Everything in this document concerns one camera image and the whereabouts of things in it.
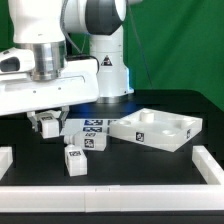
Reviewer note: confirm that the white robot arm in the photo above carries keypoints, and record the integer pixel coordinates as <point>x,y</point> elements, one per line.
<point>66,52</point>

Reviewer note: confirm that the white tag sheet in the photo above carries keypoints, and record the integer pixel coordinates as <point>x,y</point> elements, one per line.
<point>72,126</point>

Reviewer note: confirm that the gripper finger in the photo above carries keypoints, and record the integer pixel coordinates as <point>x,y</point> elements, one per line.
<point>61,116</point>
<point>34,119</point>

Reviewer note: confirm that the white square tabletop part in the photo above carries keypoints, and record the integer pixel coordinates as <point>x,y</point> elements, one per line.
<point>158,129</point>

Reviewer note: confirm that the white U-shaped fence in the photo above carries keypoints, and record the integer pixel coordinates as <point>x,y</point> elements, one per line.
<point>209,196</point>

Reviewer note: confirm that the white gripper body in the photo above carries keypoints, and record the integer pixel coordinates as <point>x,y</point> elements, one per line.
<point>76,85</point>

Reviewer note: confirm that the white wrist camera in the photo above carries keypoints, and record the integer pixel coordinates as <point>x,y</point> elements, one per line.
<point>16,60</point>

